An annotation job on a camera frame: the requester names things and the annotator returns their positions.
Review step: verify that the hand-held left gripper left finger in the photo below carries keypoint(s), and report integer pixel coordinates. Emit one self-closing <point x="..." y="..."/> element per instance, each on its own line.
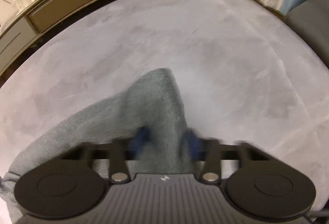
<point x="140" y="141"/>

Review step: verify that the grey upholstered chair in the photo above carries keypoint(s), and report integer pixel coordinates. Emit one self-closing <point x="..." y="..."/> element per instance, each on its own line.
<point x="313" y="23"/>

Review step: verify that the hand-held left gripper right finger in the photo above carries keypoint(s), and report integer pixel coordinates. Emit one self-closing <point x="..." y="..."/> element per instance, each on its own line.
<point x="191" y="144"/>

